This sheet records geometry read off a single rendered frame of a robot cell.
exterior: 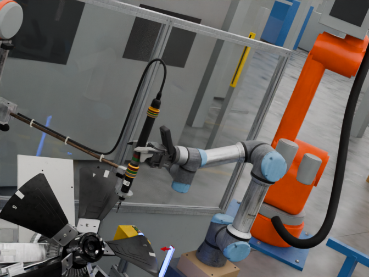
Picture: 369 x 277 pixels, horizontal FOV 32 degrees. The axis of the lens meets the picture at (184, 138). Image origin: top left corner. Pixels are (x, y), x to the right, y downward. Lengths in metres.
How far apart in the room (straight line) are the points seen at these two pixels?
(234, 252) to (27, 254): 0.90
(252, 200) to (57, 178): 0.85
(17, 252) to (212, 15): 4.78
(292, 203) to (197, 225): 2.44
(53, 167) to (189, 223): 1.28
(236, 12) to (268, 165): 6.44
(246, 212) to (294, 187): 3.38
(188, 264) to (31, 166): 0.86
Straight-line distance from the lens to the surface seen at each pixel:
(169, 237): 3.83
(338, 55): 6.11
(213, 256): 3.03
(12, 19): 2.68
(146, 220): 3.66
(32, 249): 2.59
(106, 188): 2.66
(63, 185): 2.83
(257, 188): 2.78
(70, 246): 2.55
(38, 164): 2.80
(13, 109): 2.72
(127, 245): 2.71
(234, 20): 9.05
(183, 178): 2.61
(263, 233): 6.29
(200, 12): 6.79
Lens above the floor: 2.41
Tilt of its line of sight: 16 degrees down
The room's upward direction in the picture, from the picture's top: 21 degrees clockwise
